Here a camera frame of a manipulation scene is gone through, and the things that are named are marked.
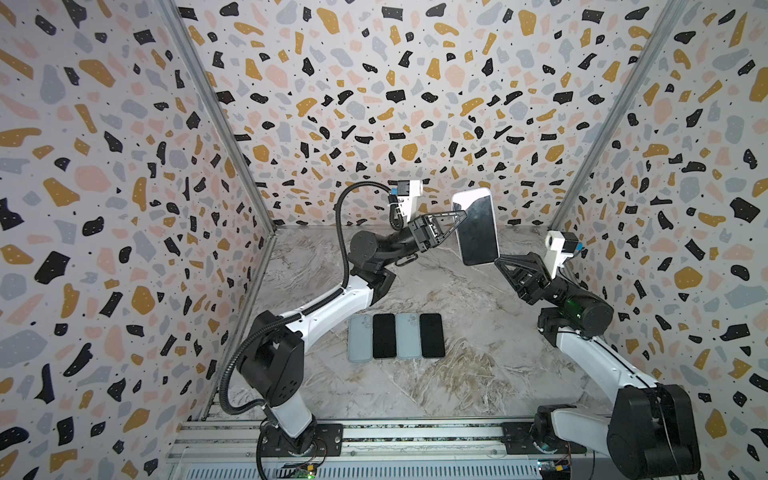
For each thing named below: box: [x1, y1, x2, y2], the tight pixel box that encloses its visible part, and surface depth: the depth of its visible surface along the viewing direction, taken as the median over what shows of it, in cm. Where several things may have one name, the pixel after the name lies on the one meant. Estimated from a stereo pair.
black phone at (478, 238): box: [453, 195, 498, 266], surface depth 58 cm
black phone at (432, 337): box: [420, 313, 445, 358], surface depth 94 cm
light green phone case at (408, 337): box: [395, 312, 422, 359], surface depth 94 cm
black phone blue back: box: [372, 313, 397, 358], surface depth 94 cm
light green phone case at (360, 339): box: [348, 314, 373, 363], surface depth 94 cm
